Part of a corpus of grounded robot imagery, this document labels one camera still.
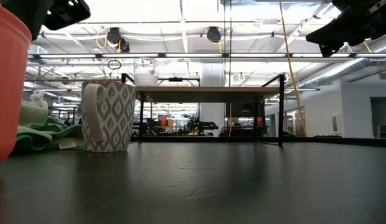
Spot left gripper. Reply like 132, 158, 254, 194
0, 0, 91, 40

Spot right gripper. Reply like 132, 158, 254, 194
306, 0, 386, 58

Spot orange plastic mug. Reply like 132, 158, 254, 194
0, 2, 32, 166

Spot clear plastic cup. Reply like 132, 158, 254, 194
133, 58, 159, 87

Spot grey white patterned mug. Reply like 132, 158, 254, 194
80, 80, 136, 153

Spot green microfibre cloth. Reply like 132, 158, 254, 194
12, 99, 87, 153

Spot overhead light bar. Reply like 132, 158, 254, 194
27, 52, 386, 60

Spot background black robot arms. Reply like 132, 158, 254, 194
146, 116, 219, 137

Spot silver ventilation duct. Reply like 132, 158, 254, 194
300, 57, 368, 88

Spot yellow cable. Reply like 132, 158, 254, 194
278, 0, 308, 138

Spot black ceiling cable reel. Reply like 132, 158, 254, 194
105, 27, 131, 53
206, 26, 222, 44

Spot white plastic bracket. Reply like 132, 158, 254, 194
30, 90, 47, 110

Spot black hanging cable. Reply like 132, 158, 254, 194
223, 0, 233, 138

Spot wooden shelf black frame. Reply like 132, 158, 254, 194
121, 73, 286, 147

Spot black aluminium table frame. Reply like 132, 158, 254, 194
130, 135, 386, 147

